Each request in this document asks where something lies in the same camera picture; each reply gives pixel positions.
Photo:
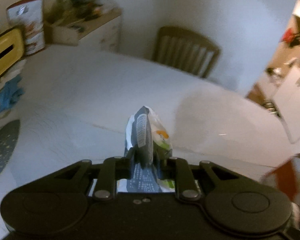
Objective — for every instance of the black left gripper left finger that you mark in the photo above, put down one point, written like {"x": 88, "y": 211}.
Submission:
{"x": 112, "y": 170}

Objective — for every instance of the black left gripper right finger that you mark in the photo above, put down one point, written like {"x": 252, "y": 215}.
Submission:
{"x": 176, "y": 169}

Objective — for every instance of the grey white snack packet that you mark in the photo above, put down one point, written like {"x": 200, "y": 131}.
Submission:
{"x": 148, "y": 145}

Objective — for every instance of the red cardboard box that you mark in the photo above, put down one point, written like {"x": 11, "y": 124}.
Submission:
{"x": 286, "y": 178}

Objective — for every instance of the dark round speckled mat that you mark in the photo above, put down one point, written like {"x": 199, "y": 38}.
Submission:
{"x": 8, "y": 140}

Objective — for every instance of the dark wooden chair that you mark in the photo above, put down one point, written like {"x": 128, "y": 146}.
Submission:
{"x": 185, "y": 50}

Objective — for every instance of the blue cloth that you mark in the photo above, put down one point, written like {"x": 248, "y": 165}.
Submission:
{"x": 10, "y": 93}

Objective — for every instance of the white drawer sideboard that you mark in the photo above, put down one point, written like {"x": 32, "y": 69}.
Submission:
{"x": 102, "y": 33}

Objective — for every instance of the cardboard box on sideboard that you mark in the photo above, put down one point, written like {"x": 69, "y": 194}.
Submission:
{"x": 65, "y": 35}

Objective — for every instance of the yellow tissue box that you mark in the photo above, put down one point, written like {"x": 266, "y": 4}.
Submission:
{"x": 11, "y": 49}

